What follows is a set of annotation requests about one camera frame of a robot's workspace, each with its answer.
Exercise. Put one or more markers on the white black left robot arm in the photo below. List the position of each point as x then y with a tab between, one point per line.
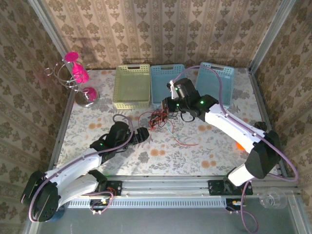
73	165

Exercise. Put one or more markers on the light blue plastic basket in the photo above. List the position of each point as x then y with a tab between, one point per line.
209	80

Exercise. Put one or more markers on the yellow plastic basket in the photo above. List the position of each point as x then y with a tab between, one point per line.
131	83

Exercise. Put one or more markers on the floral tablecloth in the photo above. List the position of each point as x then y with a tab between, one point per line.
195	165

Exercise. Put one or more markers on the black connector box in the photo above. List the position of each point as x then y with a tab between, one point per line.
100	202
234	203

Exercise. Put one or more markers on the orange ball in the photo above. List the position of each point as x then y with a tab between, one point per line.
239	146

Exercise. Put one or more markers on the pink wine glass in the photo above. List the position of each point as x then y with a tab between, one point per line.
79	70

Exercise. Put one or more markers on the clear glass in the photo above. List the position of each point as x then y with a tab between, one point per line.
271	198

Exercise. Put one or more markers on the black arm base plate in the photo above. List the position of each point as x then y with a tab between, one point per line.
114	187
215	187

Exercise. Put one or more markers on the aluminium front rail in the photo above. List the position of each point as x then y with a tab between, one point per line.
165	186

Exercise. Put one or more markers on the aluminium side rail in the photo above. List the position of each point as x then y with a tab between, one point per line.
254	83
64	122

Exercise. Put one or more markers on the aluminium frame post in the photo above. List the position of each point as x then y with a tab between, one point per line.
48	26
275	26

